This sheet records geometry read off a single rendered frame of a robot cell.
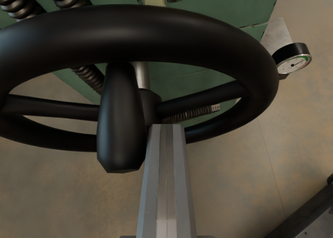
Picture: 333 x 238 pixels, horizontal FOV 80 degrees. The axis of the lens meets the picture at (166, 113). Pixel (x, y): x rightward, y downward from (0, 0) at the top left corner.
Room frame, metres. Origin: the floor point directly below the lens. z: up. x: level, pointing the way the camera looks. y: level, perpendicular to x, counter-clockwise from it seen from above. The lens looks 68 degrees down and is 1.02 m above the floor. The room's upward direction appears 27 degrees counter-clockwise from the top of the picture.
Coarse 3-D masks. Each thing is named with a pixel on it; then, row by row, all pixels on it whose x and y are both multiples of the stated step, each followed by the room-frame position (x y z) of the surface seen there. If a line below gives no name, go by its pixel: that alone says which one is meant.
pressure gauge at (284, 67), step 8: (280, 48) 0.15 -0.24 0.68; (288, 48) 0.13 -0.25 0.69; (296, 48) 0.13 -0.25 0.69; (304, 48) 0.12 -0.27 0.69; (272, 56) 0.15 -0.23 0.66; (280, 56) 0.13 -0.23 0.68; (288, 56) 0.12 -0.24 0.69; (296, 56) 0.11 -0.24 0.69; (304, 56) 0.11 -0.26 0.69; (280, 64) 0.12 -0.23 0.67; (288, 64) 0.12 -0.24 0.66; (296, 64) 0.11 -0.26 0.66; (304, 64) 0.11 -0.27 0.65; (280, 72) 0.12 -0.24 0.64; (288, 72) 0.11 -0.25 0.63
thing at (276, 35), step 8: (272, 24) 0.23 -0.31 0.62; (280, 24) 0.22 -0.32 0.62; (264, 32) 0.22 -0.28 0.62; (272, 32) 0.21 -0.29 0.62; (280, 32) 0.21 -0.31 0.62; (288, 32) 0.20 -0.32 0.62; (264, 40) 0.21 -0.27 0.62; (272, 40) 0.20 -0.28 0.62; (280, 40) 0.19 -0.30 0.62; (288, 40) 0.18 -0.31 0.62; (272, 48) 0.18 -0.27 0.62
